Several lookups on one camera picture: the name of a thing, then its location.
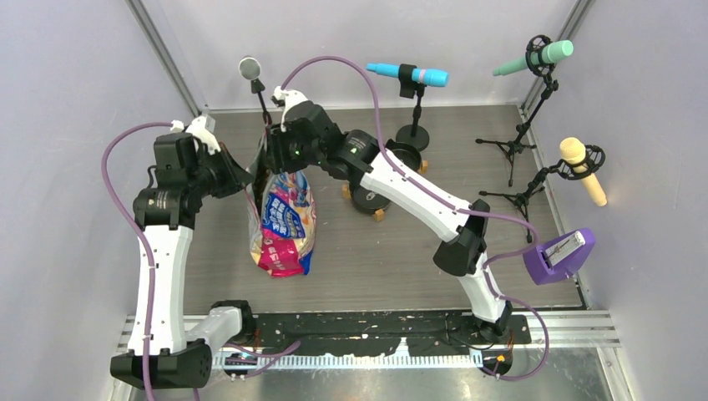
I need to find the colourful pet food bag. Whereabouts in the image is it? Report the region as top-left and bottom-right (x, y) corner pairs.
(245, 137), (316, 277)

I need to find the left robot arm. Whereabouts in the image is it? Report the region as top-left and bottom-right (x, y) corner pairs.
(109, 132), (256, 390)

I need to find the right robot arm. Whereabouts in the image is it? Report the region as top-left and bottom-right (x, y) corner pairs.
(265, 100), (512, 343)

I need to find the near black pet bowl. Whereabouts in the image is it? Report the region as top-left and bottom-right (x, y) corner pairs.
(341, 184), (392, 222)

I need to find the black pet bowl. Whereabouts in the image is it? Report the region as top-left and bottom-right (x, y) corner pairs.
(341, 184), (392, 222)
(385, 139), (428, 174)

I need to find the far black pet bowl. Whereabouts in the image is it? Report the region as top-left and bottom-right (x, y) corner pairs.
(385, 139), (428, 174)

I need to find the round silver microphone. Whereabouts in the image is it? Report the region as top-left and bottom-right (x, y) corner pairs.
(238, 56), (261, 81)

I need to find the green microphone tripod stand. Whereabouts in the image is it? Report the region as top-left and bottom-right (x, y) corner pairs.
(475, 34), (559, 187)

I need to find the green microphone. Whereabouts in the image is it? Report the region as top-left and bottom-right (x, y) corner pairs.
(493, 40), (574, 76)

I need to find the yellow microphone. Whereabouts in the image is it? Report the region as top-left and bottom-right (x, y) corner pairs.
(559, 137), (608, 207)

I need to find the purple metronome box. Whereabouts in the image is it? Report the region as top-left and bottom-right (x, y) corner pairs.
(523, 228), (596, 286)

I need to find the yellow microphone tripod stand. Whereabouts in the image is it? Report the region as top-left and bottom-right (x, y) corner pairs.
(478, 159), (577, 222)

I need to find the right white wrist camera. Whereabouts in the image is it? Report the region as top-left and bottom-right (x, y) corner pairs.
(270, 86), (309, 130)

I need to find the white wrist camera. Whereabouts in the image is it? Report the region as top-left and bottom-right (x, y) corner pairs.
(270, 86), (309, 130)
(169, 114), (221, 155)

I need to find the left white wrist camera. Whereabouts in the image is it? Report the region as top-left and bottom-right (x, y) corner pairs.
(169, 114), (221, 155)

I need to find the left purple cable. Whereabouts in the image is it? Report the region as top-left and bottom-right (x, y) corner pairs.
(101, 121), (302, 401)

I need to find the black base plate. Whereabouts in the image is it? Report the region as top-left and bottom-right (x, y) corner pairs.
(236, 310), (531, 357)

